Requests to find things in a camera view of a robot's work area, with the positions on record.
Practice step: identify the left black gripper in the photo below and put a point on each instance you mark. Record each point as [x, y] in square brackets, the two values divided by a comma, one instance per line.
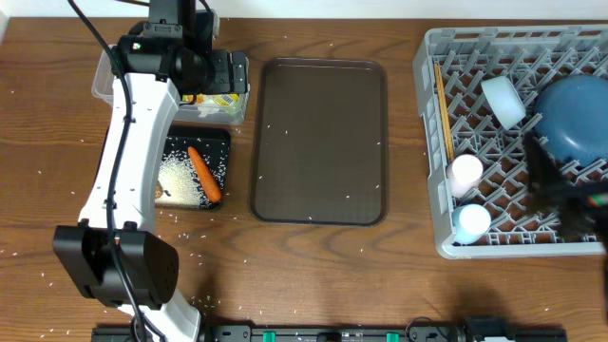
[238, 71]

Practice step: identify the green foil snack wrapper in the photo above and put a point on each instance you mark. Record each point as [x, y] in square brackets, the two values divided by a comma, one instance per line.
[204, 105]

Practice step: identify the orange carrot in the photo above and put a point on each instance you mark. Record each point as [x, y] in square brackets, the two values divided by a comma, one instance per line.
[206, 178]

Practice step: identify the pink cup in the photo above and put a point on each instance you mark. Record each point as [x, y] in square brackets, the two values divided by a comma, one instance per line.
[464, 173]

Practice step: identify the light blue bowl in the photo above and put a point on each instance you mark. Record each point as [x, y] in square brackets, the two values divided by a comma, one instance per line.
[504, 101]

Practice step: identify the light blue cup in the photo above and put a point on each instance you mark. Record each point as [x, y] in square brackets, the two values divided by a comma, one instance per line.
[470, 222]

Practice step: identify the dark blue plate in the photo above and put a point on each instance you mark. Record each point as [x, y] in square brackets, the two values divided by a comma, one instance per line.
[574, 119]

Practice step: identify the brown food scrap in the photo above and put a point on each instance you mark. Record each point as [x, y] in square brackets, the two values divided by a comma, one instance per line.
[159, 191]

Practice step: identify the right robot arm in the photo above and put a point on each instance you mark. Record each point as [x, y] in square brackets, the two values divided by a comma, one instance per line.
[581, 209]

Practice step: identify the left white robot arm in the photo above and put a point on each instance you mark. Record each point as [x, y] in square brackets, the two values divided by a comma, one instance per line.
[112, 254]

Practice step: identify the black waste tray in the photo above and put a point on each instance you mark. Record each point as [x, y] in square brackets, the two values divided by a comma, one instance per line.
[178, 177]

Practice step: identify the grey dishwasher rack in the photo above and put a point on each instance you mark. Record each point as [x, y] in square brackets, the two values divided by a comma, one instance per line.
[448, 69]

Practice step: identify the clear plastic bin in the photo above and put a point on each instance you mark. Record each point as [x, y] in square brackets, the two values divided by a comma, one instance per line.
[102, 89]

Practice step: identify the dark brown serving tray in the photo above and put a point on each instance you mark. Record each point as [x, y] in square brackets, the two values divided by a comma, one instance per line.
[321, 143]

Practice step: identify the pile of white rice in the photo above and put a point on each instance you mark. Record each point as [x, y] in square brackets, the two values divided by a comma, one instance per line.
[193, 172]

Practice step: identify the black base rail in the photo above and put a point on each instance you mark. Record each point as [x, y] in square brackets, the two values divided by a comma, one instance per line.
[472, 329]

